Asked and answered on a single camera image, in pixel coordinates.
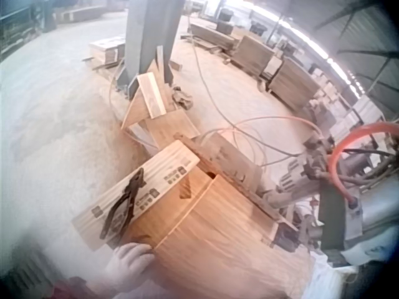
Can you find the person's left hand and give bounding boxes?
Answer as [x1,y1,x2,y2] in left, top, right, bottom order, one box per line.
[105,242,156,295]

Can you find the large plywood box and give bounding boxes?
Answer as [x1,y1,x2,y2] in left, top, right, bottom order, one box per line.
[123,169,311,299]

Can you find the black pliers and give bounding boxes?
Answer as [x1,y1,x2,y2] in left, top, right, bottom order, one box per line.
[99,168,148,240]

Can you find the printed wooden board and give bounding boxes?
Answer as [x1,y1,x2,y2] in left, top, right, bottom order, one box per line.
[71,140,201,252]

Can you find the upright printed plywood panel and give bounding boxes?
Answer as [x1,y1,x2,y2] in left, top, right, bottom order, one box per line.
[173,130,263,191]

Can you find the leaning plain wooden boards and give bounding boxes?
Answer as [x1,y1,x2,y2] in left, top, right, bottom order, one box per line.
[120,72,200,148]

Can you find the dirty work gloves heap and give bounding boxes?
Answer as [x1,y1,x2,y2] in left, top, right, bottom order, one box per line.
[172,86,196,110]

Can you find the grey pneumatic machine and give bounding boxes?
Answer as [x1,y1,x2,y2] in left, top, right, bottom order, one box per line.
[274,136,399,259]

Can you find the small stack of boards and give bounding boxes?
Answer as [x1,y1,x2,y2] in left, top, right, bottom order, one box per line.
[82,36,127,70]

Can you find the white sack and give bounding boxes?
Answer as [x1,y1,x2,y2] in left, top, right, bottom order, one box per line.
[307,249,399,299]

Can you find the grey steel column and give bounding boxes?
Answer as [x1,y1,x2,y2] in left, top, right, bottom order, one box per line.
[117,0,185,94]

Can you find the tall plywood sheet stack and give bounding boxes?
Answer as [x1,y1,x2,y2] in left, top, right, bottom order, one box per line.
[268,57,322,110]
[231,35,282,78]

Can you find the low pile of timber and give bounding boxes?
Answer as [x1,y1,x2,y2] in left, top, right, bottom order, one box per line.
[181,21,239,54]

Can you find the stacks of pale wooden boxes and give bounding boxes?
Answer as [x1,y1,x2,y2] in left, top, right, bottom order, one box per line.
[310,67,389,143]

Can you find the green metal post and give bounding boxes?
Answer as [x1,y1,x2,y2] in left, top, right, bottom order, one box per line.
[317,179,347,252]

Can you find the orange air hose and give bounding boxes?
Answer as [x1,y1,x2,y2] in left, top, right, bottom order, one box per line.
[329,123,399,200]

